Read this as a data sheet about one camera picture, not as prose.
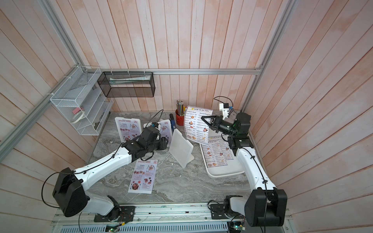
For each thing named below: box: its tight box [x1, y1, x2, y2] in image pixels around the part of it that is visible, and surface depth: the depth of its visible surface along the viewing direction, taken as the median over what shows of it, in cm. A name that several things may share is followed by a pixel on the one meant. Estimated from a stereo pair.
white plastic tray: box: [199, 143, 245, 179], surface depth 90 cm
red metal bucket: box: [175, 108, 185, 126], surface depth 107 cm
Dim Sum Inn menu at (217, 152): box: [201, 135, 235, 168], surface depth 97 cm
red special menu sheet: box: [127, 159, 158, 195], surface depth 87 cm
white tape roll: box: [70, 110, 85, 124], surface depth 81 cm
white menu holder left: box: [114, 116, 142, 143], surface depth 94 cm
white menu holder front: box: [169, 128, 195, 169], surface depth 84 cm
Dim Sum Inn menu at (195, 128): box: [184, 105, 214, 145], surface depth 73 cm
